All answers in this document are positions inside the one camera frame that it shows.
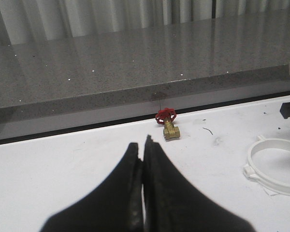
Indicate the grey stone counter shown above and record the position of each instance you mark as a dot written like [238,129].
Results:
[71,83]

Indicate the white half-ring pipe clamp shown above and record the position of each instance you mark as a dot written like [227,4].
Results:
[251,171]

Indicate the brass valve red handwheel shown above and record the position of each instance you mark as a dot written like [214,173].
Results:
[166,118]

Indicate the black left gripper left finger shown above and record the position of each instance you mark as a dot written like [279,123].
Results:
[113,206]

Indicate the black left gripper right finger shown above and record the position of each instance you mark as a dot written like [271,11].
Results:
[173,204]

